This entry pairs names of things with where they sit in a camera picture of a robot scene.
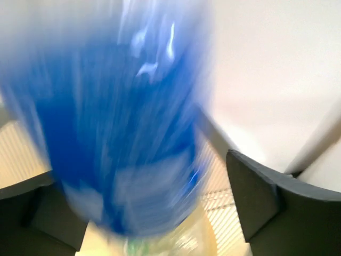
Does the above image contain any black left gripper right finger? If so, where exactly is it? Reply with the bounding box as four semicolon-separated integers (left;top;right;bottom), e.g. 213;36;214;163
226;150;340;255

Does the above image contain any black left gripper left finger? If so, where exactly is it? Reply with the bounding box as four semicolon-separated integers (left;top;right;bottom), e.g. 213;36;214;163
1;172;88;255

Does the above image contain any blue label water bottle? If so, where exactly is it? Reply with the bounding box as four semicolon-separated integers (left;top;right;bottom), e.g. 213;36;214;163
1;1;213;237

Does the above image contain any beige plastic waste bin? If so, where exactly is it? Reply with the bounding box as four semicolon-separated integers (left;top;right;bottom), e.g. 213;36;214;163
1;108;251;255

